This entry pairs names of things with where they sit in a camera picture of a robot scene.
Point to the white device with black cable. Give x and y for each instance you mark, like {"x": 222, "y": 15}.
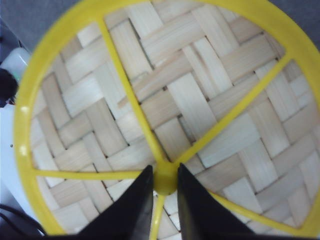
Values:
{"x": 11, "y": 72}

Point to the woven bamboo steamer lid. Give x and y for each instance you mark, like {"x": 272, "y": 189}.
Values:
{"x": 229, "y": 88}

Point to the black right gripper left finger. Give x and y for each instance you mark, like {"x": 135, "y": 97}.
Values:
{"x": 128, "y": 218}

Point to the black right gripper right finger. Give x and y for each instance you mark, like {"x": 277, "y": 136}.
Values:
{"x": 201, "y": 217}

